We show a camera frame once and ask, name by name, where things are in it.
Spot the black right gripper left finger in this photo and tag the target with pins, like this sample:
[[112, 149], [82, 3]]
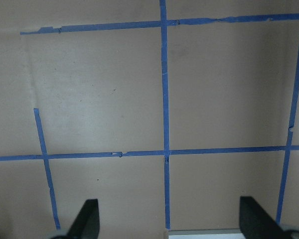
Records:
[[87, 223]]

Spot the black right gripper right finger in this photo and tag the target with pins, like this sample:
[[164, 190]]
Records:
[[255, 222]]

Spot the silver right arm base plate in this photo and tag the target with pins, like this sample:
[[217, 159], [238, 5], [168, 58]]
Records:
[[206, 234]]

